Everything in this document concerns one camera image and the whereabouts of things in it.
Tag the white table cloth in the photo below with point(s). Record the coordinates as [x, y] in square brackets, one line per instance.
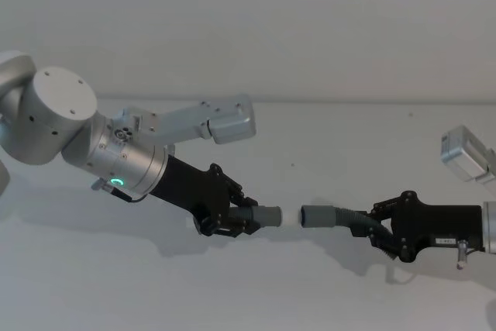
[248, 292]

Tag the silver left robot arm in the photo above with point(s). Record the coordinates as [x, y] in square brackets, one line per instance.
[77, 129]

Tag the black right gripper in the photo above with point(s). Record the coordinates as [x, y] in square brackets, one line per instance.
[434, 226]

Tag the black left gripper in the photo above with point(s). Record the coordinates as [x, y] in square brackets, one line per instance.
[193, 187]

